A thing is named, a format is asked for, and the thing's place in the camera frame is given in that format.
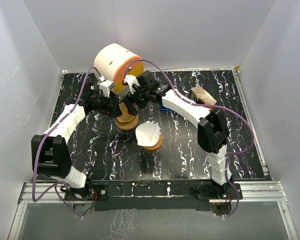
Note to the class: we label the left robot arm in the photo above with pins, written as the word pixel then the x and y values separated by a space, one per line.
pixel 50 154

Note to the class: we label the coffee filter packet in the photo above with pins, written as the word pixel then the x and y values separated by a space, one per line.
pixel 201 96

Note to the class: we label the glass carafe with brown band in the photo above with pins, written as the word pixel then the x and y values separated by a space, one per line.
pixel 150 157

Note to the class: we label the brown paper coffee filter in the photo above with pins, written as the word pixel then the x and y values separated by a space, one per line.
pixel 125 116

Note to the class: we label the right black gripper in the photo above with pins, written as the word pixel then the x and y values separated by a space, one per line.
pixel 130 99

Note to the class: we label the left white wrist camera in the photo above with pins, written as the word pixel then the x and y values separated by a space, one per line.
pixel 105 87

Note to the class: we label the white round drawer cabinet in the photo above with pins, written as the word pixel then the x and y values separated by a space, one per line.
pixel 114 61

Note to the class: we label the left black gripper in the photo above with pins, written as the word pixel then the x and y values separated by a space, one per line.
pixel 113 111

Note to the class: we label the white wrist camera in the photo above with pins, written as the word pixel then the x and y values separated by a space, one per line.
pixel 105 87
pixel 132 83

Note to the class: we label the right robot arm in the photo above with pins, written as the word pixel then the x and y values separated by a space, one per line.
pixel 212 130

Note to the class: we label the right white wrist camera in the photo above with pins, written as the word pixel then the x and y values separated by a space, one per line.
pixel 132 83

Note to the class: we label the white paper coffee filter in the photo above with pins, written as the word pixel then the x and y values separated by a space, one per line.
pixel 147 134

